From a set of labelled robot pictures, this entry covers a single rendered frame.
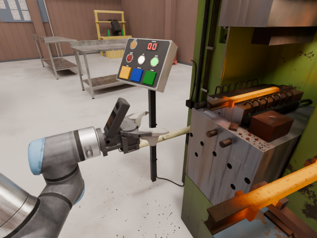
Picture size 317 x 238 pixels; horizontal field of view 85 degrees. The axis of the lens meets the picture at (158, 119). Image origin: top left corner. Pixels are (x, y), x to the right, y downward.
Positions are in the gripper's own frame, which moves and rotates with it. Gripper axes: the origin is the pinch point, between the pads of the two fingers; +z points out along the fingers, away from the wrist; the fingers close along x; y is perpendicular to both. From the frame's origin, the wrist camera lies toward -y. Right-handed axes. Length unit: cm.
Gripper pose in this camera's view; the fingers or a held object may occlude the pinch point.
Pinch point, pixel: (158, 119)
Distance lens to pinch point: 58.0
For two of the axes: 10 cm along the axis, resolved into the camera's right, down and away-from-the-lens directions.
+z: 8.9, -2.2, 4.1
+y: 0.0, 8.7, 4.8
